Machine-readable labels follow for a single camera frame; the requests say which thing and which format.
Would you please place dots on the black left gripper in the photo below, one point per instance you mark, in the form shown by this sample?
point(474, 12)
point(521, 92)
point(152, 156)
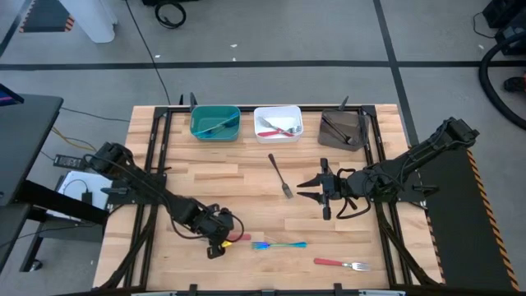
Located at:
point(209, 224)

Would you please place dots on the small black charger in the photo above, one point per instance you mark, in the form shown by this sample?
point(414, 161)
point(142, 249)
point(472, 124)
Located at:
point(86, 197)

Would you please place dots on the large black hazard-edged platform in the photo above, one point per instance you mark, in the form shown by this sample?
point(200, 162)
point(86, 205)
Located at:
point(460, 246)

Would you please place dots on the laptop with blue screen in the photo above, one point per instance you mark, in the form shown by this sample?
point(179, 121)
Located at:
point(8, 98)

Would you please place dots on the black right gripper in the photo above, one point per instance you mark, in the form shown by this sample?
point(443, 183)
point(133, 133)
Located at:
point(326, 211)

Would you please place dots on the small black hazard-edged mat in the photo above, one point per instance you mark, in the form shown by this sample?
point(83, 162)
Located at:
point(45, 16)

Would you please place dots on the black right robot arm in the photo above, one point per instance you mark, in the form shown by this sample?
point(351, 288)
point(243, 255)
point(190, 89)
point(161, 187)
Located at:
point(431, 144)

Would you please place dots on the white plastic bin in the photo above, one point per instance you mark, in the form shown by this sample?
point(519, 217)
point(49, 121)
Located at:
point(283, 115)

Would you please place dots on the black side desk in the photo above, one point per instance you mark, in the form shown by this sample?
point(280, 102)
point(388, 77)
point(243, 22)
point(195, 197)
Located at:
point(29, 140)

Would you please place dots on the black power adapter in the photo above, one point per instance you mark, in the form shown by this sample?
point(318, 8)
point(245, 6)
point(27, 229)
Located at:
point(65, 161)

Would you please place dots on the black aluminium table frame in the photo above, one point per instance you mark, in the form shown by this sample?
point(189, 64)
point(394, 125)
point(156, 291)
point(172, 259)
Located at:
point(245, 109)

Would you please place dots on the teal plastic bin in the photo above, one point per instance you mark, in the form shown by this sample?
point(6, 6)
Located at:
point(213, 119)

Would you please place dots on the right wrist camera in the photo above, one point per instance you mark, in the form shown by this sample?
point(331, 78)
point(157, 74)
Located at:
point(340, 186)

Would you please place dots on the white flat box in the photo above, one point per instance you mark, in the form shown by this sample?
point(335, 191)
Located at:
point(98, 185)

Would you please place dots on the grey plastic bin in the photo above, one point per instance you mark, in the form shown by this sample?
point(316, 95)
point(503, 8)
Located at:
point(328, 144)

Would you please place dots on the person's shoe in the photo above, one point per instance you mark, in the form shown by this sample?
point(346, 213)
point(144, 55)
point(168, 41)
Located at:
point(515, 84)

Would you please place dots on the white machine column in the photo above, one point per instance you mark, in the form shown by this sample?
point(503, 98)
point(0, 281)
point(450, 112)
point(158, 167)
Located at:
point(92, 20)

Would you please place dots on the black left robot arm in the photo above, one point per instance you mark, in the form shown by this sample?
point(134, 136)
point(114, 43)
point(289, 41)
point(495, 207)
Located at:
point(164, 197)

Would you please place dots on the black equipment case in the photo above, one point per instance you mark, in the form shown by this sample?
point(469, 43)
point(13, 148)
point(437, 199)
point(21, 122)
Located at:
point(509, 16)

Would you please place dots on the white frame end cap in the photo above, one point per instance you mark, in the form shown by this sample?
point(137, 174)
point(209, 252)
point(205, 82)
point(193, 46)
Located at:
point(382, 293)
point(156, 293)

